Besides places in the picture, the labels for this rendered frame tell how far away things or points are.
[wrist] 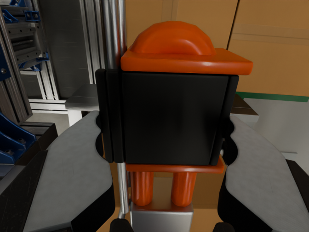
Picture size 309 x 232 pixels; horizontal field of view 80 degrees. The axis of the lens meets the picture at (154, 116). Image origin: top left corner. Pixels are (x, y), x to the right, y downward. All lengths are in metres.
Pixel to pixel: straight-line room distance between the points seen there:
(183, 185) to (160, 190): 0.04
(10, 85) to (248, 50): 0.73
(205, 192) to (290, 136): 1.37
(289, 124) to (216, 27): 1.20
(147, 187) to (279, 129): 1.57
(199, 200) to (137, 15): 0.55
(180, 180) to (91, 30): 0.92
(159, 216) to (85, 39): 0.94
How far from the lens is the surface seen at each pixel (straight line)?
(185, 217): 0.21
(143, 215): 0.20
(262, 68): 0.78
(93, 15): 1.02
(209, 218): 0.49
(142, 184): 0.18
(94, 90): 0.81
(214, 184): 0.51
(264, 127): 1.64
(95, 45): 1.03
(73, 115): 0.76
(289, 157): 1.91
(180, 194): 0.19
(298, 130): 1.80
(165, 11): 0.66
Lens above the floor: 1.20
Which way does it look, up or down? 62 degrees down
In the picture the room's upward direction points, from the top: 179 degrees counter-clockwise
